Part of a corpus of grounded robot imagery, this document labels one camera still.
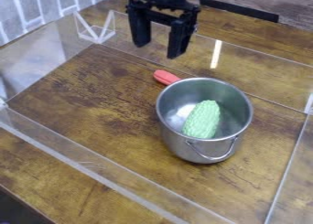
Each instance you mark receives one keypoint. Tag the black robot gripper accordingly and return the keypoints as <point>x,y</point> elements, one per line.
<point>183,25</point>

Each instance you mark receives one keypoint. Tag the orange plastic spoon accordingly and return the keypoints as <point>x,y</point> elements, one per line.
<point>165,77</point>

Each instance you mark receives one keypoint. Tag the silver metal pot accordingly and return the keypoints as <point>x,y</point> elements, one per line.
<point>175,105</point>

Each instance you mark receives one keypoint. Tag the green knitted vegetable toy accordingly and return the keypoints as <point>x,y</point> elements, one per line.
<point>204,119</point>

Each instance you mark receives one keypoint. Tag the clear acrylic corner bracket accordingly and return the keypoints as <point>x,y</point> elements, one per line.
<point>97,34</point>

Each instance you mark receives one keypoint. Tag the black strip on wall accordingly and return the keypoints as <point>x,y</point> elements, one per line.
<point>246,11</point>

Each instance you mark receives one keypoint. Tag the clear acrylic enclosure wall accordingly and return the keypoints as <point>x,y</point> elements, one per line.
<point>82,156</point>

